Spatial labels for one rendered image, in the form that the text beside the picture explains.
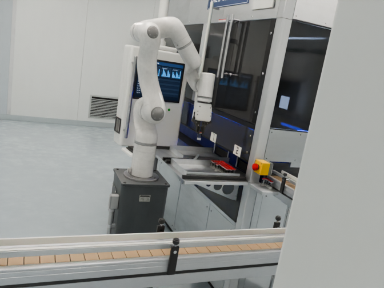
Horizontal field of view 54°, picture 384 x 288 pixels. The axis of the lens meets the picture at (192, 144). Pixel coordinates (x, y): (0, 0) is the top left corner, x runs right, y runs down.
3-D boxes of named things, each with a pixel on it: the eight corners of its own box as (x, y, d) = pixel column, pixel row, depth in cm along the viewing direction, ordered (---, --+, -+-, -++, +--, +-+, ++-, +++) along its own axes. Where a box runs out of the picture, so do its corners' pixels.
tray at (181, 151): (212, 152, 279) (212, 147, 278) (228, 162, 256) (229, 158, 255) (169, 150, 265) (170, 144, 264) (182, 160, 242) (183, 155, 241)
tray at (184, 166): (219, 166, 244) (220, 160, 243) (239, 179, 221) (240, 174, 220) (170, 163, 230) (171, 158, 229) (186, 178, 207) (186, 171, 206)
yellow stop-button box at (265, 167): (263, 171, 216) (266, 159, 214) (270, 175, 210) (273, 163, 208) (252, 171, 213) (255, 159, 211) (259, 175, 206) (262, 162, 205)
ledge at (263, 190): (269, 187, 222) (270, 184, 222) (282, 195, 211) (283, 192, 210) (249, 186, 216) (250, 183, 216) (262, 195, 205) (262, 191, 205)
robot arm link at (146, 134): (138, 146, 192) (144, 99, 187) (127, 136, 208) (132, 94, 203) (160, 146, 198) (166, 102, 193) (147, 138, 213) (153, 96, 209)
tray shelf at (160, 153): (208, 152, 284) (209, 150, 283) (259, 185, 222) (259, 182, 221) (148, 149, 264) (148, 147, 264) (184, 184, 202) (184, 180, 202)
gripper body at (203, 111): (208, 101, 214) (206, 120, 216) (192, 99, 210) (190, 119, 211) (215, 102, 208) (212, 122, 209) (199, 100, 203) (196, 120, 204)
